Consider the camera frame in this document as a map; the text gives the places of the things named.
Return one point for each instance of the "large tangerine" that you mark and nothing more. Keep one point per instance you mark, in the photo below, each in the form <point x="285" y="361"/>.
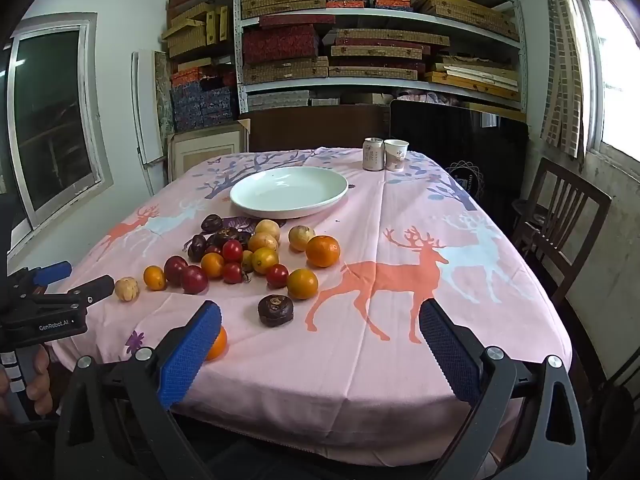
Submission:
<point x="322" y="251"/>

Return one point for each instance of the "white board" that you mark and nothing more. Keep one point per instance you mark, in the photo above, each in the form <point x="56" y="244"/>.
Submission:
<point x="149" y="105"/>

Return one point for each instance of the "pink deer print tablecloth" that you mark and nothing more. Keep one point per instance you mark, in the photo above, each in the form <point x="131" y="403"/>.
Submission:
<point x="350" y="350"/>

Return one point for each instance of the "black panel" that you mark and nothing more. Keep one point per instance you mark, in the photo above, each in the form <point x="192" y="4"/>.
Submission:
<point x="450" y="130"/>

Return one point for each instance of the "framed picture in cardboard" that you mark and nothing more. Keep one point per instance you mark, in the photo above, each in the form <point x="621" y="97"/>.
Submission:
<point x="205" y="147"/>

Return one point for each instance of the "grey patterned box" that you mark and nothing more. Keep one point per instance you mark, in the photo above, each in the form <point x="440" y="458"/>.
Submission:
<point x="280" y="99"/>

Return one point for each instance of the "yellow kumquat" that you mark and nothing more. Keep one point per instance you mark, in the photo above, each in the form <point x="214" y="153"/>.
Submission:
<point x="246" y="261"/>

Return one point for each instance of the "marbled slab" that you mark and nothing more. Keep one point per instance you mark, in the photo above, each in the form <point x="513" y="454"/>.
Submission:
<point x="163" y="105"/>

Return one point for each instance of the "pale drink can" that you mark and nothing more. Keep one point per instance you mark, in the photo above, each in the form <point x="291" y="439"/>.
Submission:
<point x="373" y="155"/>

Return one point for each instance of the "stack of light wooden frames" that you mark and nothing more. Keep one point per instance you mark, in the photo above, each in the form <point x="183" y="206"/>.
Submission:
<point x="475" y="79"/>

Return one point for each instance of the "brick pattern curtain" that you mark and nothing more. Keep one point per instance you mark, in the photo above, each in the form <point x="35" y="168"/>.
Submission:
<point x="562" y="85"/>

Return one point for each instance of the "flat dark red box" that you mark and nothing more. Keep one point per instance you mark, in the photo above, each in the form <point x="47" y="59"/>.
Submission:
<point x="297" y="20"/>

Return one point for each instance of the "large dark red patterned box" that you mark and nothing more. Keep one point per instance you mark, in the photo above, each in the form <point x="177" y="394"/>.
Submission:
<point x="280" y="42"/>

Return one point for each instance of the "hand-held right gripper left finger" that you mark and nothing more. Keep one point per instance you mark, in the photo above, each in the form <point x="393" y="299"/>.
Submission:
<point x="192" y="355"/>

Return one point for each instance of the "orange patterned box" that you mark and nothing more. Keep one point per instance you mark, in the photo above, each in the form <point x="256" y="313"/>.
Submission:
<point x="393" y="3"/>
<point x="350" y="1"/>

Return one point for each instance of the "red cherry tomato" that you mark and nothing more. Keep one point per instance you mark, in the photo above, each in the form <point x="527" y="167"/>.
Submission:
<point x="212" y="249"/>
<point x="232" y="250"/>
<point x="232" y="273"/>
<point x="276" y="275"/>

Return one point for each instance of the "pale yellow round fruit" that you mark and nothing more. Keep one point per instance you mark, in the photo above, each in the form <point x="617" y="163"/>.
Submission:
<point x="267" y="229"/>
<point x="262" y="243"/>
<point x="126" y="289"/>
<point x="301" y="238"/>

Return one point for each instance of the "dark wooden chair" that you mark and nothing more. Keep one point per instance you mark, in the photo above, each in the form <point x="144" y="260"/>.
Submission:
<point x="570" y="200"/>

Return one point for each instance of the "stack of blue patterned boxes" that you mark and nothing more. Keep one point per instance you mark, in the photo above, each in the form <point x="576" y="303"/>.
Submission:
<point x="202" y="105"/>

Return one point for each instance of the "pink cloth bundle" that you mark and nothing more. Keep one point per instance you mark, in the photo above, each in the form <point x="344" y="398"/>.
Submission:
<point x="420" y="95"/>

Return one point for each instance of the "white paper cup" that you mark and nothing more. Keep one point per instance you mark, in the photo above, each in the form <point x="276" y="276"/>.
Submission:
<point x="396" y="156"/>

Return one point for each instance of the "white plate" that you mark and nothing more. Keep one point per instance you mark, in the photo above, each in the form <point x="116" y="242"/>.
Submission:
<point x="287" y="192"/>

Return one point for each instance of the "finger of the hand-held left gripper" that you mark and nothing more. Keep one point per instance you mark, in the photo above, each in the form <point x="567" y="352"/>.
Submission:
<point x="52" y="272"/>
<point x="95" y="287"/>

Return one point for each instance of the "white framed sliding window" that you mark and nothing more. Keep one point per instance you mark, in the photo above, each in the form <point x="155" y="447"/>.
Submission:
<point x="50" y="125"/>

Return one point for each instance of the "dark brown passion fruit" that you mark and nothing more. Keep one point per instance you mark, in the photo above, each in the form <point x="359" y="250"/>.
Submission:
<point x="275" y="310"/>

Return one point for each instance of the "person's left hand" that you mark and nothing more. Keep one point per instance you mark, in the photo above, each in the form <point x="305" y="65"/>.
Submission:
<point x="40" y="380"/>

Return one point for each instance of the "dark water chestnut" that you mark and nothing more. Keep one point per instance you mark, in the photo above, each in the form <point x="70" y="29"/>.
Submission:
<point x="244" y="238"/>
<point x="225" y="235"/>
<point x="196" y="248"/>
<point x="212" y="222"/>

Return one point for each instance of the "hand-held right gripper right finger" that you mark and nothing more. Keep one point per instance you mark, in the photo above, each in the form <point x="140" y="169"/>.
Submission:
<point x="447" y="355"/>

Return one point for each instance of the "stack of yellow woven boxes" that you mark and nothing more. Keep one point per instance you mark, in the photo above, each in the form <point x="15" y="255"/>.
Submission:
<point x="197" y="30"/>

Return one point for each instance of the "dark red plum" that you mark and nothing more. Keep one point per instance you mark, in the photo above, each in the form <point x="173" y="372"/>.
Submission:
<point x="174" y="267"/>
<point x="194" y="280"/>

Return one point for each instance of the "bright window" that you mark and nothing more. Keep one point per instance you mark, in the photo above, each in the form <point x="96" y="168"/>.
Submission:
<point x="615" y="75"/>

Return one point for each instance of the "white metal shelf rack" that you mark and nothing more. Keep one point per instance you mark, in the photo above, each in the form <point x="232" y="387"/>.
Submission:
<point x="238" y="60"/>

